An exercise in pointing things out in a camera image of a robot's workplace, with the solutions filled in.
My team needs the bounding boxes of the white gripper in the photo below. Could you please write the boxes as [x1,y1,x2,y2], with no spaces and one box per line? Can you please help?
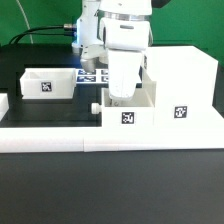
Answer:
[107,49,142,106]

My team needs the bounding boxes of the white front drawer tray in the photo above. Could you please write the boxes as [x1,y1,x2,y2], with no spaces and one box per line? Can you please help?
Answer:
[91,88,154,128]

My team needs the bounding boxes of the white drawer tray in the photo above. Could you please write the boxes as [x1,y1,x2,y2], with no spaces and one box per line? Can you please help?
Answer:
[91,88,154,128]
[20,68,76,99]

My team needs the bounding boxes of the white drawer cabinet box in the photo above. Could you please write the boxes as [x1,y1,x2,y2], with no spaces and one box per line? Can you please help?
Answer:
[143,46,222,128]

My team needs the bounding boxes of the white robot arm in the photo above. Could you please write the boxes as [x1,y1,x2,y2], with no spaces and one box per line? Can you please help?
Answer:
[72,0,171,106]

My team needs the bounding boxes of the white rear drawer tray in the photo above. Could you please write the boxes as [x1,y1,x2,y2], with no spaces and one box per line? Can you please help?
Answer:
[20,68,76,99]

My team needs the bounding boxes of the marker tag sheet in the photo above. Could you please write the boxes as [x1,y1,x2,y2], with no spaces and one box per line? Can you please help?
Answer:
[76,69,108,84]

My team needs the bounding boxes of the white U-shaped fence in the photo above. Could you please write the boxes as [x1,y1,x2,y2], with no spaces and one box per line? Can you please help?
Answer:
[0,93,224,153]

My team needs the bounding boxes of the thin white cable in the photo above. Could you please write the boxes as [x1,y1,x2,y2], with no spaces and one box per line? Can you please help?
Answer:
[14,0,34,45]

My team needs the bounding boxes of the black cables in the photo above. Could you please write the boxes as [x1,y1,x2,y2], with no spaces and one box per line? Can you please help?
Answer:
[8,23,78,46]

